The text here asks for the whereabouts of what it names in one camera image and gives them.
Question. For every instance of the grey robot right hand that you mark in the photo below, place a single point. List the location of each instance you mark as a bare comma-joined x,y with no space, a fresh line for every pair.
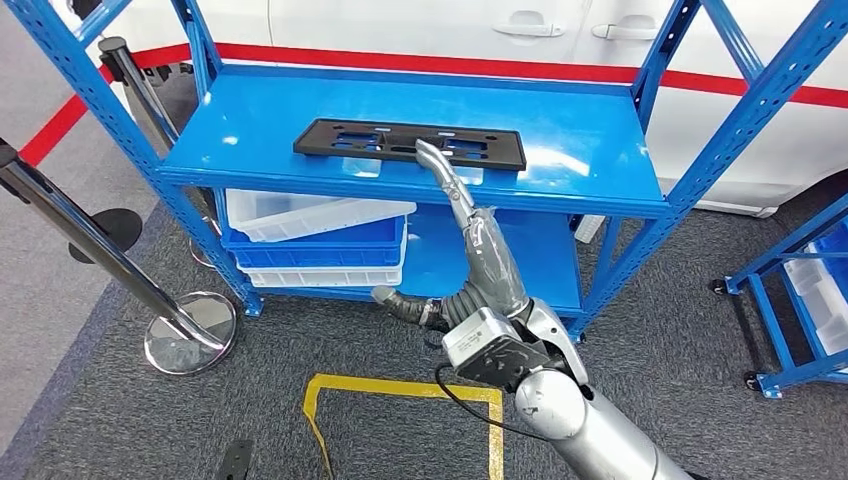
493,265

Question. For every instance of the black plastic frame part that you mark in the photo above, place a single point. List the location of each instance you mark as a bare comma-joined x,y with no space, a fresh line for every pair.
311,140

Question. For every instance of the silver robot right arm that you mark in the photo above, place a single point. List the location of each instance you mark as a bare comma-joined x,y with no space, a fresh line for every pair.
596,437

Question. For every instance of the blue metal shelf rack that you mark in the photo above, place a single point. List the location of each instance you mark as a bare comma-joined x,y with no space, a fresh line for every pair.
411,99

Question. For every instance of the yellow floor tape outline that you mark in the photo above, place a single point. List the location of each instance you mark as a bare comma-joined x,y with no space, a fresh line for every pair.
397,386

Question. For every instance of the long red barrier belt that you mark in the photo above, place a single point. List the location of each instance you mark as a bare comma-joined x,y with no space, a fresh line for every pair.
430,63

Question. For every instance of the black cart caster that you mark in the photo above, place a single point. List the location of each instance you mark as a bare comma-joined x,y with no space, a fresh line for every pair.
718,287
752,381

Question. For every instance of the white car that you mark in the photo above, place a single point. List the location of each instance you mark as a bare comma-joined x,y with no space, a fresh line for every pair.
397,26

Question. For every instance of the blue wheeled cart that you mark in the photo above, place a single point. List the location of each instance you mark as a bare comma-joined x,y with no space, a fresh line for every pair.
772,324

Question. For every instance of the chrome barrier stanchion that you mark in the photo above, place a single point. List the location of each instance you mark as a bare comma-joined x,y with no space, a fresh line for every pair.
99,258
136,86

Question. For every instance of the short red barrier belt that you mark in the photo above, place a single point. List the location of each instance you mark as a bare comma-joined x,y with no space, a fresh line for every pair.
53,129

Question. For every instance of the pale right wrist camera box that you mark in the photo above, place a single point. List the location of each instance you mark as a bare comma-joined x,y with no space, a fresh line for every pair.
477,334

